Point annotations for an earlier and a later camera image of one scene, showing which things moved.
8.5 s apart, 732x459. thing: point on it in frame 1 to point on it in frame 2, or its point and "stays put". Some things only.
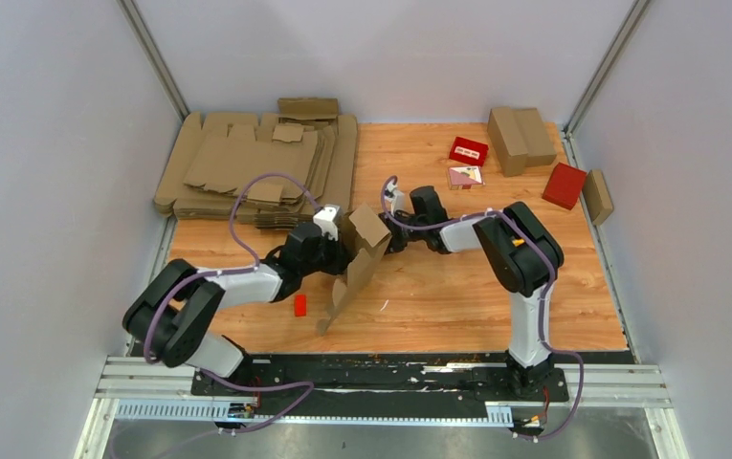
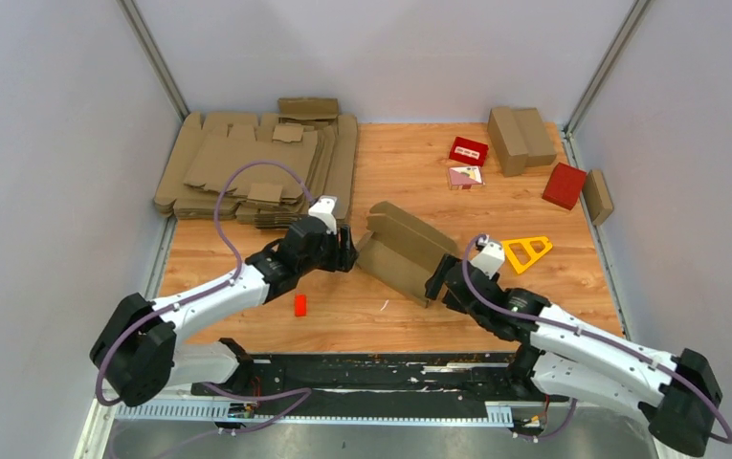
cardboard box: [366, 235] to [402, 251]
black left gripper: [342, 257] stays put
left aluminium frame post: [144, 37] stays put
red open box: [468, 151] stays put
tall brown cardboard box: [508, 141] stays put
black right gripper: [394, 244] to [433, 286]
